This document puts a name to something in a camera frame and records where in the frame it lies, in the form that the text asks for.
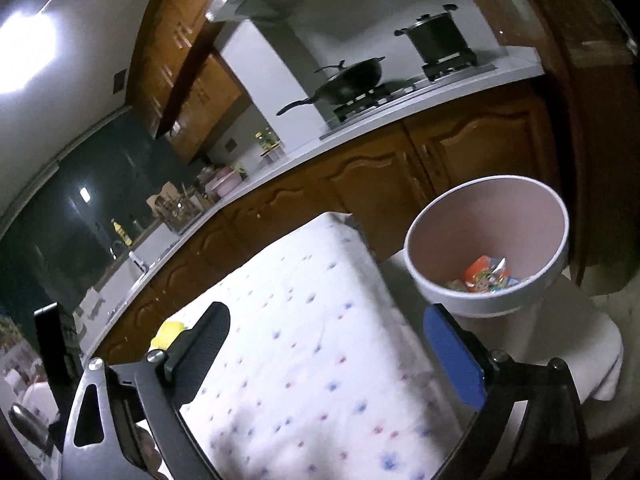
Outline wooden lower cabinets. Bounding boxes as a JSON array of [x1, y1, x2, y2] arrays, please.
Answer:
[[95, 80, 561, 366]]

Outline gas stove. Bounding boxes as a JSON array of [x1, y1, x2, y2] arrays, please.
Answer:
[[319, 50, 497, 140]]

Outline black cooking pot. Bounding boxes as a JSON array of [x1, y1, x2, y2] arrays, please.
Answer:
[[393, 3, 474, 64]]

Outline wooden cabinets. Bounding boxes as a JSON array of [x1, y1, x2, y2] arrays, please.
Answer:
[[95, 80, 561, 366], [125, 0, 251, 163]]

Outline white waste bin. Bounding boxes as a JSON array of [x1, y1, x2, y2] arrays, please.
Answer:
[[403, 174, 571, 319]]

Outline yellow sponge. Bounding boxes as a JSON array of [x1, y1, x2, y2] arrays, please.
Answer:
[[150, 321, 189, 352]]

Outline white stool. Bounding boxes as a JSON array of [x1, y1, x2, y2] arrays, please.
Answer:
[[380, 252, 624, 402]]

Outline black wok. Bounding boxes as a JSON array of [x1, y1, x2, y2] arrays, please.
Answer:
[[276, 56, 387, 117]]

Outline shiny metal object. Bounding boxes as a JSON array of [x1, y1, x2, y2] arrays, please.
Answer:
[[9, 401, 52, 457]]

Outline pink basin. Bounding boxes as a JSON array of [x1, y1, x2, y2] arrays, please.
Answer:
[[206, 166, 242, 197]]

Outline ceiling light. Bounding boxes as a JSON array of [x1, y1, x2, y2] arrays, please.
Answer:
[[0, 9, 57, 97]]

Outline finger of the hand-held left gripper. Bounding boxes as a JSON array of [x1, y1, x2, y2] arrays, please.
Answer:
[[34, 303, 83, 441]]

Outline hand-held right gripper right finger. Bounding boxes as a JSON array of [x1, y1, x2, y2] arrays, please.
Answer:
[[423, 303, 596, 480]]

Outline white kitchen countertop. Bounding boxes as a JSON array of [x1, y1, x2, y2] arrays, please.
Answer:
[[75, 55, 546, 356]]

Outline white spotted tablecloth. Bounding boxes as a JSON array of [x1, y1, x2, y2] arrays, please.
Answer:
[[175, 212, 482, 480]]

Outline wooden door frame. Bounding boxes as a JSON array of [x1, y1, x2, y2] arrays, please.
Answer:
[[450, 0, 640, 296]]

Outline wooden upper cabinets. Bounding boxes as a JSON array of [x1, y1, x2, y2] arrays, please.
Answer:
[[125, 0, 251, 163]]

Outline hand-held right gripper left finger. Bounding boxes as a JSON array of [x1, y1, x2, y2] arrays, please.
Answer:
[[60, 302, 232, 480]]

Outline seasoning bottles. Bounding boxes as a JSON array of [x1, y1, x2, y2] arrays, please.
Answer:
[[254, 131, 282, 155]]

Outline orange snack wrapper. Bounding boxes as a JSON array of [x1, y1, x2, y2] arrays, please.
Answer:
[[461, 255, 512, 292]]

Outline dish rack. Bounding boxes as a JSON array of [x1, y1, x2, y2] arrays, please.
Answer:
[[149, 184, 207, 234]]

